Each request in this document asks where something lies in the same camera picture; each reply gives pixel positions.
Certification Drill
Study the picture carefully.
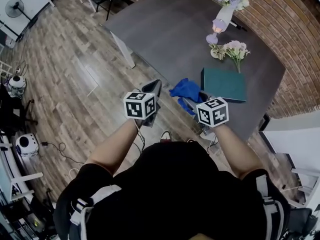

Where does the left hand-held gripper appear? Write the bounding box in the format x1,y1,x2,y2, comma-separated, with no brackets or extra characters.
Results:
122,79,163,129

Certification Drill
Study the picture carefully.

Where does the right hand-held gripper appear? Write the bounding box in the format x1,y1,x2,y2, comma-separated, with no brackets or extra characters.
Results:
183,92,230,137

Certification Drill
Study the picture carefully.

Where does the blue cloth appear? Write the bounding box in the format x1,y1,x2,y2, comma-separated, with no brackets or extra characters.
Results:
168,77,202,115

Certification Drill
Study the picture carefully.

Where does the dark teal box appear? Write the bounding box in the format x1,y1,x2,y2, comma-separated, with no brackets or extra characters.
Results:
200,66,248,104

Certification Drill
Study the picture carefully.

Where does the person's right forearm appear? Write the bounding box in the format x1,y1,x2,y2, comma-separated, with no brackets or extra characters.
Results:
213,124,265,181

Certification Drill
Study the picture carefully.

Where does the person's left forearm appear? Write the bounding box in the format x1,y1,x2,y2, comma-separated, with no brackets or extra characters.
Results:
84,119,140,178

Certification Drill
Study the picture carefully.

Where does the person's shoe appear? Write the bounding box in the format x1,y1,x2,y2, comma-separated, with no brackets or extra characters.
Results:
159,129,173,143

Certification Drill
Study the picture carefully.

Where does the white table leg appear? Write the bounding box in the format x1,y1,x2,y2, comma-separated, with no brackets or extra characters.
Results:
109,30,136,69

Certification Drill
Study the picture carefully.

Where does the white flower bouquet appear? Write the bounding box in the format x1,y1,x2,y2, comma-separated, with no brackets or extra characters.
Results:
223,39,252,74

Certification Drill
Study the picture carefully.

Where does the person's black shirt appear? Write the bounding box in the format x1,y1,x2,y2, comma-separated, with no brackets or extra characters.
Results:
53,140,291,240

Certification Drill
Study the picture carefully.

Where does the black pen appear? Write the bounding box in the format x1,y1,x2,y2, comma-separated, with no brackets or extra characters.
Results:
230,19,249,33

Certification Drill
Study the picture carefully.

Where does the white vase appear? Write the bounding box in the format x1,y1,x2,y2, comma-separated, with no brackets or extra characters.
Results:
215,4,235,34

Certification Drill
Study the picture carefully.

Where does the white shelf unit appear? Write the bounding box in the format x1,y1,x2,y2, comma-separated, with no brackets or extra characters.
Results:
289,153,320,205

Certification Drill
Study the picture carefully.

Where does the round white device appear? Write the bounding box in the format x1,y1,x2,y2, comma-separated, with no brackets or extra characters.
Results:
15,132,41,158
8,74,27,95

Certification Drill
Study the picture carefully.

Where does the black office chair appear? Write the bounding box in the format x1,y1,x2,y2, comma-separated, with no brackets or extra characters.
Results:
0,83,39,135

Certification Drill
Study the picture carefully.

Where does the black coat rack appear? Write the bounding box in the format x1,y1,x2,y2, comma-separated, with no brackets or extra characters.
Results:
0,18,25,43

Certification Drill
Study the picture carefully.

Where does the black standing fan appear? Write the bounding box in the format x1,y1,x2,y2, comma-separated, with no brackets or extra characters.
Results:
5,0,39,28

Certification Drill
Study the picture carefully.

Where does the black mesh chair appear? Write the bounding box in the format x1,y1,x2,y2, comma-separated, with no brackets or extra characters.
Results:
286,207,320,240

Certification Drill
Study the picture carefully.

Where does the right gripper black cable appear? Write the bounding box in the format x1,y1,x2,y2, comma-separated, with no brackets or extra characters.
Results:
206,135,220,155

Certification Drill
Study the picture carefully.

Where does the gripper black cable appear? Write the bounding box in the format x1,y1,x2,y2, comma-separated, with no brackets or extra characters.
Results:
132,123,147,155
206,135,220,155

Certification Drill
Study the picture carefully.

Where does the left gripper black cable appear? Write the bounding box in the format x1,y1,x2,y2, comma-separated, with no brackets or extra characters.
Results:
132,123,147,155

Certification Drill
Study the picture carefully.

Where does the black floor cable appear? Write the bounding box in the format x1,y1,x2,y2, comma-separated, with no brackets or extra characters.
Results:
40,141,85,165

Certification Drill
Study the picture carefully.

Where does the white floor cable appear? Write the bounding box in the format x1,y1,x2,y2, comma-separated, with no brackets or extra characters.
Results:
67,167,81,185

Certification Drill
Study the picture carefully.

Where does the white right harness strap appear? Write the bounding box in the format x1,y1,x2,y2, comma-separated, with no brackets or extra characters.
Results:
254,173,286,240

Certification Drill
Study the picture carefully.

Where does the white harness strap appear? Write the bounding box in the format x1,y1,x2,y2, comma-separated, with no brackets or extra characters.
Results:
254,173,286,240
69,183,123,240

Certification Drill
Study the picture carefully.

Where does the white left harness strap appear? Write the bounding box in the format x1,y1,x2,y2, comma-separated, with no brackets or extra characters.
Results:
69,183,123,240

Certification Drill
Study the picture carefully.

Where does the white metal frame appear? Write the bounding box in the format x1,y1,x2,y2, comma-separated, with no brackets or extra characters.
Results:
0,133,44,203

